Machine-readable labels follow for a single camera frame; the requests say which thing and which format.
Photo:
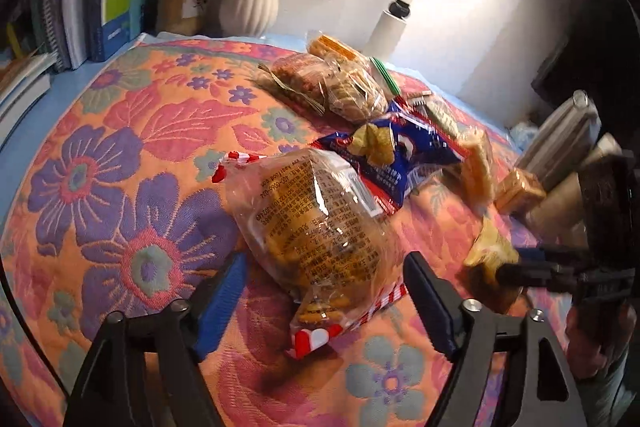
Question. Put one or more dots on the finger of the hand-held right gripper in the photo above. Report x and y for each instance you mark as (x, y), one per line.
(550, 254)
(535, 278)

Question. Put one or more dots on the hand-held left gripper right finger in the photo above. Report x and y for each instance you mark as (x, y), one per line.
(442, 324)

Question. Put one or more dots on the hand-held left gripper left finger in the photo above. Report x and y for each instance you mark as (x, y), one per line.
(220, 307)

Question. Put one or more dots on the yellow cake brown label packet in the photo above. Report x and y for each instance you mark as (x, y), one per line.
(492, 247)

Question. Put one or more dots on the clear bread bag striped ends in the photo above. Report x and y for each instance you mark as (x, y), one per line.
(315, 227)

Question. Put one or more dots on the green white snack packet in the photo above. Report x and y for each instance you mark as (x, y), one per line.
(386, 79)

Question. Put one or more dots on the person's right forearm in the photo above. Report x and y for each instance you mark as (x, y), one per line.
(597, 372)

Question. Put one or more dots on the small tan snack box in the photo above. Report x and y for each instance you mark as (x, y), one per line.
(520, 192)

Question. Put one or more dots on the grey pencil case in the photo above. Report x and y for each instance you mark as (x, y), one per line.
(560, 137)

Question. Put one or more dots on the light blue cloth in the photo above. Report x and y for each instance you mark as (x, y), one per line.
(524, 138)

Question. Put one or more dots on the tan cake clear packet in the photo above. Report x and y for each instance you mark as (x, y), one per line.
(477, 167)

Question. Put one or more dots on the floral woven cloth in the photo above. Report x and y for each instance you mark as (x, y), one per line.
(125, 167)

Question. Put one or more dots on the blue snack packet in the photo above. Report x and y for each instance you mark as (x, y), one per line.
(400, 157)

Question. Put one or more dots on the black monitor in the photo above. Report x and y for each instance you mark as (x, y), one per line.
(565, 32)

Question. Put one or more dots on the clear bag of brown cookies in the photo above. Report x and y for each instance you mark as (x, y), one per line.
(320, 82)

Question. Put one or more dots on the orange label snack packet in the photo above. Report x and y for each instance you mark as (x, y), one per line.
(332, 48)

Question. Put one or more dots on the stack of white books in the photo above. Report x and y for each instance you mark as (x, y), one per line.
(22, 89)

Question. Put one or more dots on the teal small book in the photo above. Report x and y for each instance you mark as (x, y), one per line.
(144, 9)

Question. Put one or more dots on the spiral bound notebook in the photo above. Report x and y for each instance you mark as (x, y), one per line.
(55, 12)

